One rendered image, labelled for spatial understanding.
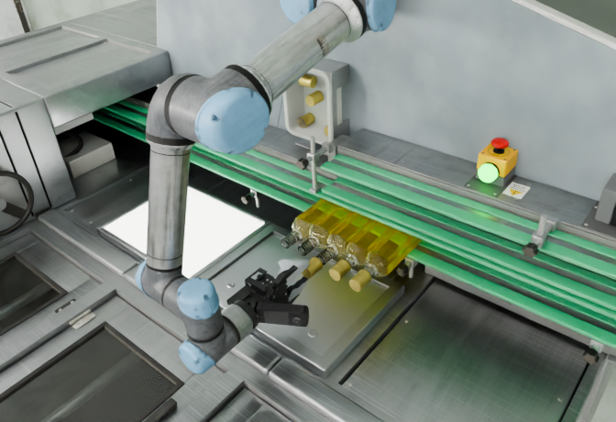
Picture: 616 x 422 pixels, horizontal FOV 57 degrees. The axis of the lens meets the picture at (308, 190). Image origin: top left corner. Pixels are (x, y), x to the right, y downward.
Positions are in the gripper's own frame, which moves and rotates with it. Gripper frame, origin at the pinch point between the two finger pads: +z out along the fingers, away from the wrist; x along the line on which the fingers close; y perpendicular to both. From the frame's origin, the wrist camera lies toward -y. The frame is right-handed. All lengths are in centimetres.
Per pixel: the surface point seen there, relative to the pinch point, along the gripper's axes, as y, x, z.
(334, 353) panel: -13.6, 11.9, -8.1
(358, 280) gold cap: -12.4, -1.4, 3.3
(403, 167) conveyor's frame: -6.5, -15.5, 31.3
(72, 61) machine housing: 125, -20, 20
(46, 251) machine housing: 84, 18, -27
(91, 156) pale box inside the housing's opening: 112, 11, 10
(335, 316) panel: -6.6, 12.6, 1.9
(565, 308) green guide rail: -51, 3, 27
